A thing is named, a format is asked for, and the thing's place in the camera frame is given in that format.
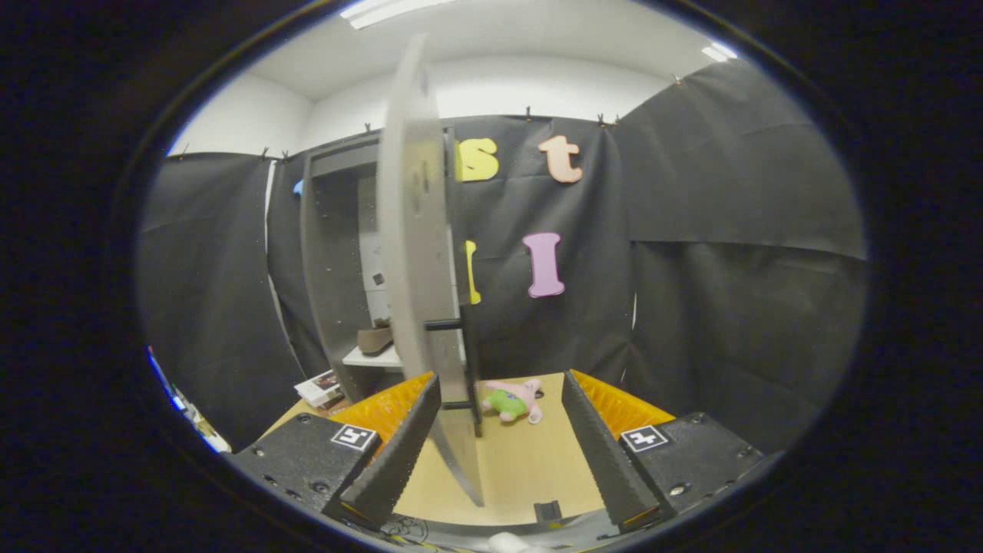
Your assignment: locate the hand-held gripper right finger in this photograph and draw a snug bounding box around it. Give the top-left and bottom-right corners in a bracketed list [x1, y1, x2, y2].
[561, 369, 767, 531]

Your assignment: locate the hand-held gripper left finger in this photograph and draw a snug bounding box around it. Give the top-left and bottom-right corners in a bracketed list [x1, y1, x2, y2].
[227, 373, 444, 531]

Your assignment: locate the brown fuzzy shoe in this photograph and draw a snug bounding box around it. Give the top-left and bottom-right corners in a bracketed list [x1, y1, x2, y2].
[357, 324, 395, 356]

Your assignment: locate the grey shoe cabinet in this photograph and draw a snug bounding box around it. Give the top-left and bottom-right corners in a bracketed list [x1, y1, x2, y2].
[300, 127, 465, 406]

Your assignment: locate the beige shoe cabinet door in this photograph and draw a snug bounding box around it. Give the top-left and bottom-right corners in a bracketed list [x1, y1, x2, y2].
[376, 33, 486, 508]

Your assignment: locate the pink green plush toy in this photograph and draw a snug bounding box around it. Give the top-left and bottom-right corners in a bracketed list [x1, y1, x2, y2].
[482, 378, 544, 425]

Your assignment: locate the pile of mixed clutter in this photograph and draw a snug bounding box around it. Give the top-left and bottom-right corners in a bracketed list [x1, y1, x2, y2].
[147, 349, 231, 454]

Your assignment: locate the black backdrop cloth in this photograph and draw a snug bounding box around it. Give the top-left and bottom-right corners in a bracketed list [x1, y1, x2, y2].
[138, 58, 870, 454]

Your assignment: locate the long ceiling light panel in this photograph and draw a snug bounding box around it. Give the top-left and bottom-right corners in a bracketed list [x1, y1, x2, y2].
[340, 0, 454, 30]

